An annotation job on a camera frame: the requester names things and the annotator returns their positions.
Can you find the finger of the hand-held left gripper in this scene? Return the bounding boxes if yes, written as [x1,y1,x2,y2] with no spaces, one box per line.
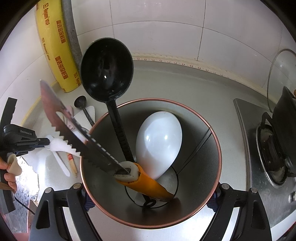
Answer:
[35,137,51,149]

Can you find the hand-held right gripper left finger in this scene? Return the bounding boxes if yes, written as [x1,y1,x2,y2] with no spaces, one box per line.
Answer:
[29,183,102,241]

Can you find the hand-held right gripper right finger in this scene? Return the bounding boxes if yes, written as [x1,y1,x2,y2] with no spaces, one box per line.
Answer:
[201,183,272,241]

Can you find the white curved-handle spoon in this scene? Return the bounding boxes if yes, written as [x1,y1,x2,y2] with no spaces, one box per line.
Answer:
[45,134,81,178]

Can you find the red metal canister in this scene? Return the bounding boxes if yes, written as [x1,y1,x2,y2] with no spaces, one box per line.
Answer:
[80,98,220,229]

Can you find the orange-handled serrated knife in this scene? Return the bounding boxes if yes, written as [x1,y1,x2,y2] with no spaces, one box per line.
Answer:
[40,79,174,202]

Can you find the sleeved wooden chopsticks pair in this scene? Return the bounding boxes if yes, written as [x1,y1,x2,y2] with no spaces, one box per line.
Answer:
[67,153,78,178]

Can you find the white dotted rice paddle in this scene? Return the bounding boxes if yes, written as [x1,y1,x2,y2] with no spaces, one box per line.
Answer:
[74,105,96,130]

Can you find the white printed ceramic spoon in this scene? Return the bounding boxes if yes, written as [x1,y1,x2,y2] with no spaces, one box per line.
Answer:
[135,111,183,202]

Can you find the person's left hand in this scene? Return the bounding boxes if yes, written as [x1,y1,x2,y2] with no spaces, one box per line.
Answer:
[0,155,18,193]

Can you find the stainless steel gas stove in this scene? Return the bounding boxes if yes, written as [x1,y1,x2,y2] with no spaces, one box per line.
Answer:
[233,98,296,229]

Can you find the yellow cling film roll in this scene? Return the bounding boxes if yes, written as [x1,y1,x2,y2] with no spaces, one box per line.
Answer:
[35,0,81,93]

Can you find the grey vertical pipe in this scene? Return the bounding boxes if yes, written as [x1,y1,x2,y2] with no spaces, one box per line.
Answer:
[60,0,83,61]

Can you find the glass pot lid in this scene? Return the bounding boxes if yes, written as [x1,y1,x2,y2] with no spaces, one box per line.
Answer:
[267,48,296,102]

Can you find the black cable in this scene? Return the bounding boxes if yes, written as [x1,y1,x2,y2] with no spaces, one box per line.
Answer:
[13,193,35,215]

